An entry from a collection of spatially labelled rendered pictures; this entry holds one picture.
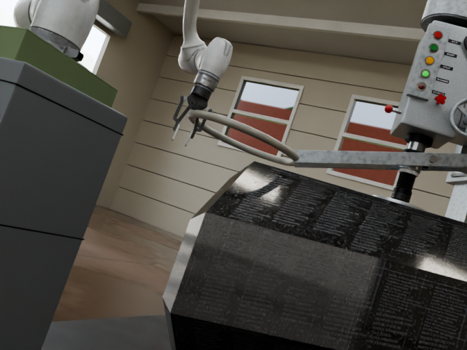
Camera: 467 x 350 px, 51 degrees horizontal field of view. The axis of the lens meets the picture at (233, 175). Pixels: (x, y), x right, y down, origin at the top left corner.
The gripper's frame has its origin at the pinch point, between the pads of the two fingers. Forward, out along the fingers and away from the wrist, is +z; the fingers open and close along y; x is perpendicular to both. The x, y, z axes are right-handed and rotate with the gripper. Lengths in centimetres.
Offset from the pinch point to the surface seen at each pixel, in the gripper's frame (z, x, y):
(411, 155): -26, -21, 80
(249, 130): -8.9, -21.6, 20.9
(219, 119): -9.0, -17.9, 10.0
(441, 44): -67, -25, 73
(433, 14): -80, -18, 69
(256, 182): 6.5, -20.2, 30.9
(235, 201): 15.7, -27.5, 25.7
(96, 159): 22, -42, -20
